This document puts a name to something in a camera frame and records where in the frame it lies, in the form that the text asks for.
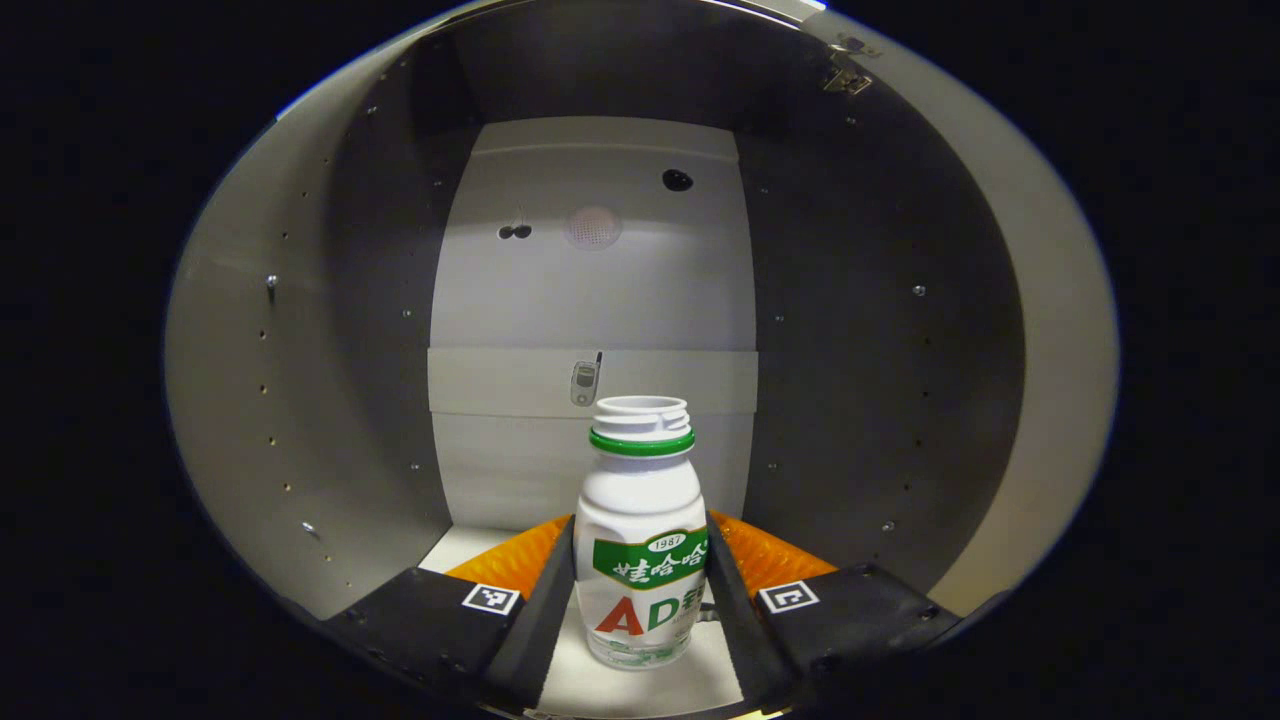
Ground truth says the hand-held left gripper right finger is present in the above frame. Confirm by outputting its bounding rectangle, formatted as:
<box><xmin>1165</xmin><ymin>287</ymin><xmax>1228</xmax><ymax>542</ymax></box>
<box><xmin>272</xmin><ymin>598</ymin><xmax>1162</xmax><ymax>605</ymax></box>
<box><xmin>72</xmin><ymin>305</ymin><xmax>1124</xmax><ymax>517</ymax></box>
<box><xmin>703</xmin><ymin>510</ymin><xmax>961</xmax><ymax>713</ymax></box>

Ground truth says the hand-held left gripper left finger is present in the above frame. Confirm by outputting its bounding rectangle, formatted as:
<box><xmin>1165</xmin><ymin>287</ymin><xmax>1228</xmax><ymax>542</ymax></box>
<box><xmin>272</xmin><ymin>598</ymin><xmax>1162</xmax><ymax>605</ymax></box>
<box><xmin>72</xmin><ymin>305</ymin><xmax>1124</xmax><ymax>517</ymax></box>
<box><xmin>325</xmin><ymin>515</ymin><xmax>579</xmax><ymax>711</ymax></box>

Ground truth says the white bottle green label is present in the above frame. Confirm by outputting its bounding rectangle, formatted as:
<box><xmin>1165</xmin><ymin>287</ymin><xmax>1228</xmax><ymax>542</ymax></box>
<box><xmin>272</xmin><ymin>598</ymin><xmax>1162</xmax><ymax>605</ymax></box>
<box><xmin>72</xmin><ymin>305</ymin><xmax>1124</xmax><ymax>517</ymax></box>
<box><xmin>573</xmin><ymin>395</ymin><xmax>711</xmax><ymax>672</ymax></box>

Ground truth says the dark grey cabinet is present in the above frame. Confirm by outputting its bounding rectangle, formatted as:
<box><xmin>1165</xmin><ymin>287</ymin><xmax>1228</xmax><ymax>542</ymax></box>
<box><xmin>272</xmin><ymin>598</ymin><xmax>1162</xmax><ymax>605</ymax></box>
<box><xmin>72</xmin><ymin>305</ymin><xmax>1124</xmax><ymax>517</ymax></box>
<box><xmin>165</xmin><ymin>0</ymin><xmax>1031</xmax><ymax>720</ymax></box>

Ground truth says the white cabinet shelf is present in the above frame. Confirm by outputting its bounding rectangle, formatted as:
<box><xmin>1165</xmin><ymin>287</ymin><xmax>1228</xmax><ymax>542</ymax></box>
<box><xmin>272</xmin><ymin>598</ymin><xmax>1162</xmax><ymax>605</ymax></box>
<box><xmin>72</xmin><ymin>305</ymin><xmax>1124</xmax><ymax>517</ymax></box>
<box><xmin>420</xmin><ymin>525</ymin><xmax>761</xmax><ymax>720</ymax></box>

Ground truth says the metal cabinet hinge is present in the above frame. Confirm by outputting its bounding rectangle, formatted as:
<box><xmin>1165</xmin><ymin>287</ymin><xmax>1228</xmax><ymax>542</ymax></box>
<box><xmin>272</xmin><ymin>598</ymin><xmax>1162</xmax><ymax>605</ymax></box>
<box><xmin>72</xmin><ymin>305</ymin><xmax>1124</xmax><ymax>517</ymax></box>
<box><xmin>822</xmin><ymin>35</ymin><xmax>876</xmax><ymax>97</ymax></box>

